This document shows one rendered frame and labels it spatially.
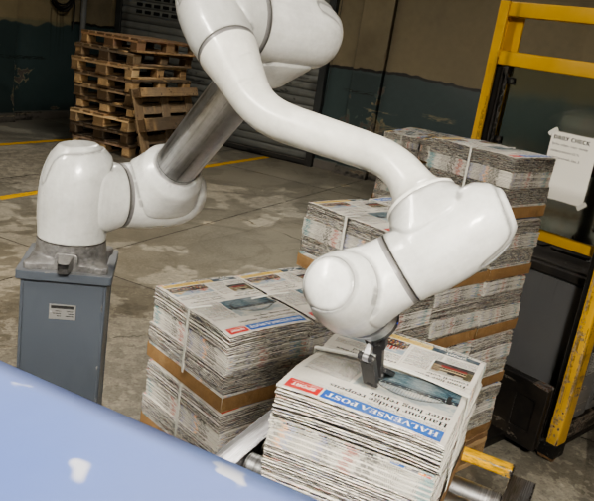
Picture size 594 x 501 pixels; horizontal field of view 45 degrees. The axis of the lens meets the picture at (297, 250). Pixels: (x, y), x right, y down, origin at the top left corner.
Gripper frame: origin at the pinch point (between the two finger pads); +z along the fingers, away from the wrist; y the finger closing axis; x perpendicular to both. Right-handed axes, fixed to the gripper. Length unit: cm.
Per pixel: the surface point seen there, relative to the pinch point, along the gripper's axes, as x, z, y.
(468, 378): 12.3, 10.4, 2.7
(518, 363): 2, 223, -24
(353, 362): -6.7, 2.2, 7.1
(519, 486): 25.0, 30.1, 18.4
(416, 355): 1.7, 12.3, 1.6
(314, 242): -59, 93, -29
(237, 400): -49, 55, 25
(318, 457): -3.8, -8.6, 23.8
